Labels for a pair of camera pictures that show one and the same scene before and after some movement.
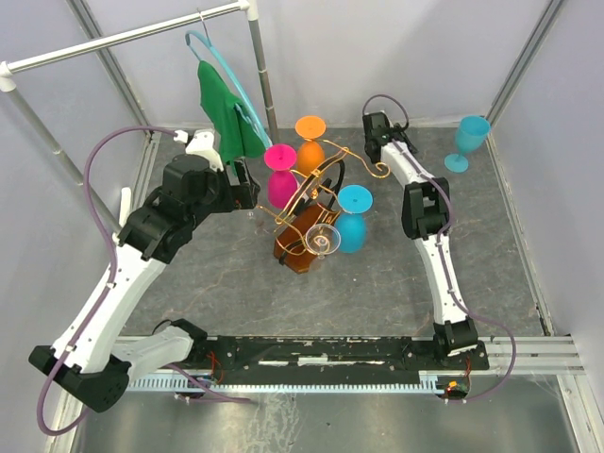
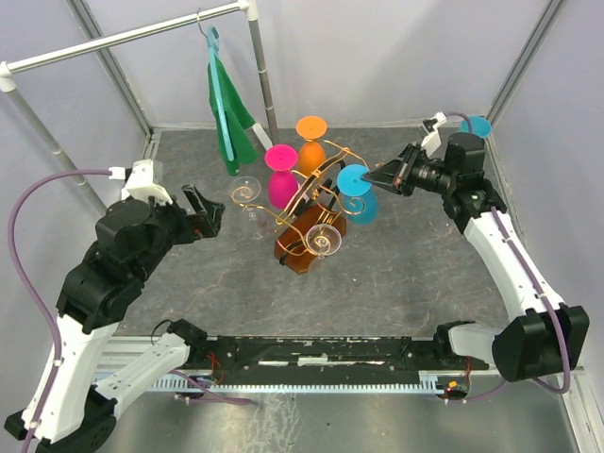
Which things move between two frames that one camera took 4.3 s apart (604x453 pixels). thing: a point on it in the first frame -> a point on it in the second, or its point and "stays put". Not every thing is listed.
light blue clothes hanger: [244, 110] -> [211, 37]
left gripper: [243, 195] -> [207, 220]
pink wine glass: [282, 185] stays put
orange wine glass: [310, 155] stays put
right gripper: [396, 127] -> [395, 175]
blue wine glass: [354, 200] -> [360, 199]
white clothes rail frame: [9, 68] stays put
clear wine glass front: [323, 239] stays put
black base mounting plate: [317, 360] stays put
